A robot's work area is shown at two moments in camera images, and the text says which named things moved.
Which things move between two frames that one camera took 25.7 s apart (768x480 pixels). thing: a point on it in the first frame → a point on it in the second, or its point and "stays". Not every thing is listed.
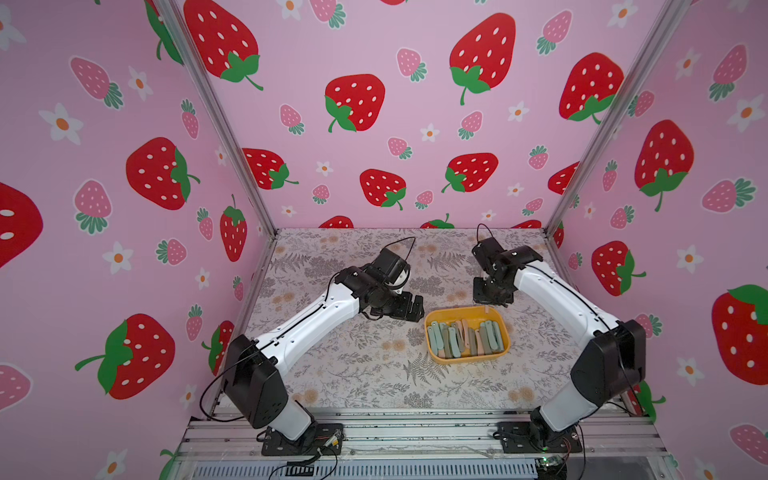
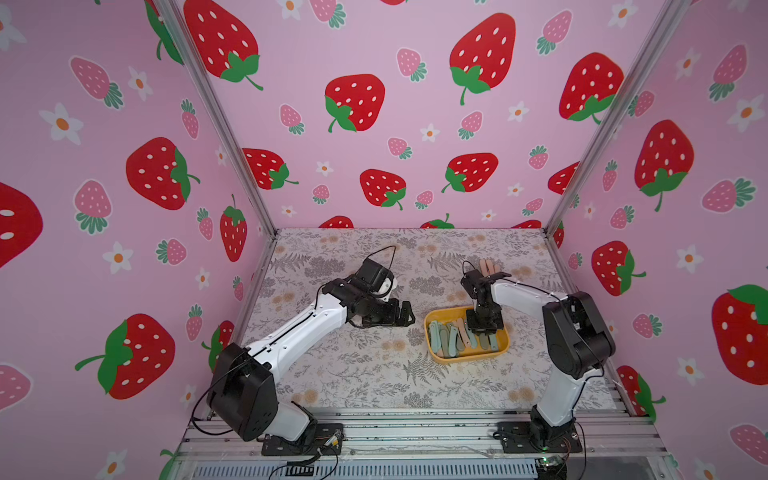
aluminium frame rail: (227, 447) stays
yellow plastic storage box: (466, 333) stays
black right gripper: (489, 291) → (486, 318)
